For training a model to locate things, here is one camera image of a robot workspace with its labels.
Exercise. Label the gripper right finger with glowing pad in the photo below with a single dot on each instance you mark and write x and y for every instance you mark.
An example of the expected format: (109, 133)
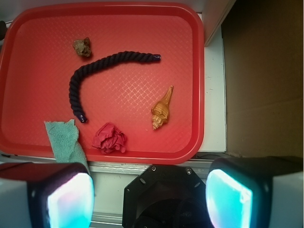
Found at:
(262, 192)

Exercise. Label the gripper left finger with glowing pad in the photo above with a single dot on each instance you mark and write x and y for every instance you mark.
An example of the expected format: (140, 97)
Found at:
(45, 195)

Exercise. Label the teal terry cloth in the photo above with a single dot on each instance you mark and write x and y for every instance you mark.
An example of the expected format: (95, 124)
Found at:
(63, 137)

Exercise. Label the crumpled red paper ball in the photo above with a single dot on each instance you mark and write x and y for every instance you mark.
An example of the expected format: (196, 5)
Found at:
(109, 139)

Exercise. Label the orange spiral seashell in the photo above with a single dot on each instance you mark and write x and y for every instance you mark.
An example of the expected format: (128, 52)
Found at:
(160, 110)

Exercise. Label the brown cardboard box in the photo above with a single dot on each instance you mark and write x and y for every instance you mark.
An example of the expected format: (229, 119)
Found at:
(264, 67)

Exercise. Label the brown rock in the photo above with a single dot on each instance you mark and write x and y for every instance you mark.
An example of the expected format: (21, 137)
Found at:
(82, 47)

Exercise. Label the red plastic tray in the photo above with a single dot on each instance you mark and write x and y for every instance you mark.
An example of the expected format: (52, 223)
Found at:
(37, 61)

